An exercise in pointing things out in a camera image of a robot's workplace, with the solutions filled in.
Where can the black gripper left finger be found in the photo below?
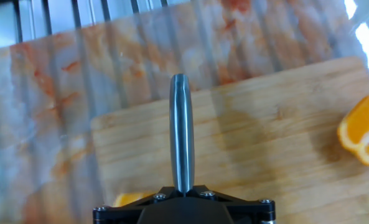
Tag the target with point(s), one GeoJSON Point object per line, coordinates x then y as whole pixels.
{"type": "Point", "coordinates": [115, 214]}

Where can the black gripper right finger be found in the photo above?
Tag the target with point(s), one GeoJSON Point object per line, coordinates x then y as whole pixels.
{"type": "Point", "coordinates": [252, 211]}

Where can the cut orange piece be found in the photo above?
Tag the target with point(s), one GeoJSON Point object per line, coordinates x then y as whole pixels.
{"type": "Point", "coordinates": [363, 124]}
{"type": "Point", "coordinates": [128, 198]}

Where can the steel cleaver knife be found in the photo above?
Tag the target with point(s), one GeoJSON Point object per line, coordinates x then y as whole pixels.
{"type": "Point", "coordinates": [181, 130]}

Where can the bamboo cutting board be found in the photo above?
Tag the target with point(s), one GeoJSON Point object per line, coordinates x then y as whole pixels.
{"type": "Point", "coordinates": [265, 140]}

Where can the marble pattern plastic mat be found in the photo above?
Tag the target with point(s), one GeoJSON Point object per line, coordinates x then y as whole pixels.
{"type": "Point", "coordinates": [78, 93]}

